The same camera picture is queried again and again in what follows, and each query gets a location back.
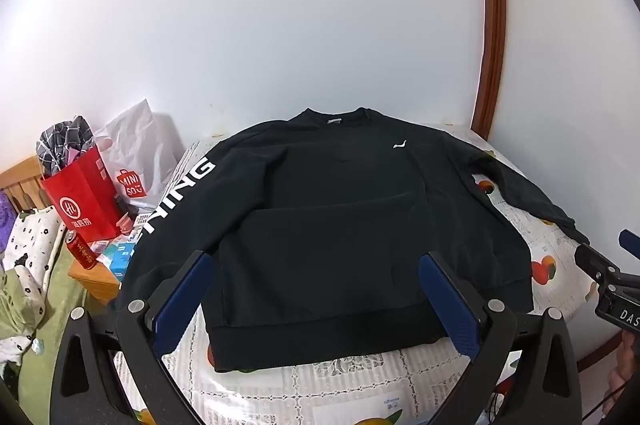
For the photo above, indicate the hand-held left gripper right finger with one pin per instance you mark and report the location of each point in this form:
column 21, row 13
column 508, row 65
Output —
column 450, row 305

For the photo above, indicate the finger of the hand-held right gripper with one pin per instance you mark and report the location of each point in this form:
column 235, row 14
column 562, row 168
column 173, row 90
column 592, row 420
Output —
column 592, row 259
column 631, row 242

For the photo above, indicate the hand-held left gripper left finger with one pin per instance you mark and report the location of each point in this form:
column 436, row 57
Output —
column 185, row 300

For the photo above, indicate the black sweatshirt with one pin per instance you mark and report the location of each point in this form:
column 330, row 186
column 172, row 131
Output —
column 325, row 230

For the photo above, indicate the person's right hand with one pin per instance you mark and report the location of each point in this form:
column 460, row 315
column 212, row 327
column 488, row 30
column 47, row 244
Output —
column 629, row 360

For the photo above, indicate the brown wooden baseboard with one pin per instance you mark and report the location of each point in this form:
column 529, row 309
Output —
column 602, row 350

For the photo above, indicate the blue small box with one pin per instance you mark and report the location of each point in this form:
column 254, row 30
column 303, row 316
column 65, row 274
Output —
column 121, row 261

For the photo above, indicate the wooden nightstand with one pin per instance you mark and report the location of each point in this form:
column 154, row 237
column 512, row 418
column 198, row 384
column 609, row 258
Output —
column 92, row 282

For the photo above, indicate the red drink can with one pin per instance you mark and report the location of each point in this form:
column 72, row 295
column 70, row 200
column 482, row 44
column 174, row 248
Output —
column 82, row 251

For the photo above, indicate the fruit-print tablecloth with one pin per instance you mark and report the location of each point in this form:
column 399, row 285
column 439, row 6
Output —
column 350, row 387

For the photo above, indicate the red paper bag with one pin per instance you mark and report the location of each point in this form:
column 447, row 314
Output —
column 82, row 200

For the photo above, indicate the white plastic shopping bag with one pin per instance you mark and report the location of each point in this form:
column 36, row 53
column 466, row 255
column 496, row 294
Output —
column 145, row 145

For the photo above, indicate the green blanket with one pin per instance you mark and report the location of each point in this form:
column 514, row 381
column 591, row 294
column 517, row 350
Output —
column 42, row 375

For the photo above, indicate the white flower-print pillow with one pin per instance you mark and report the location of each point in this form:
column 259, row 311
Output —
column 32, row 240

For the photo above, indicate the purple cloth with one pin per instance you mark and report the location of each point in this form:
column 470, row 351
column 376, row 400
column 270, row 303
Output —
column 7, row 220

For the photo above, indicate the checked grey cloth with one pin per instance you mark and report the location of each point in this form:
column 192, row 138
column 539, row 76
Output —
column 62, row 145

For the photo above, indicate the wooden headboard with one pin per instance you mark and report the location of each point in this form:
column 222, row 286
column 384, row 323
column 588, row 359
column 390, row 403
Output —
column 25, row 182

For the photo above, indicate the brown wooden door frame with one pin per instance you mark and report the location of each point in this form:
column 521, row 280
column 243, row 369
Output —
column 492, row 30

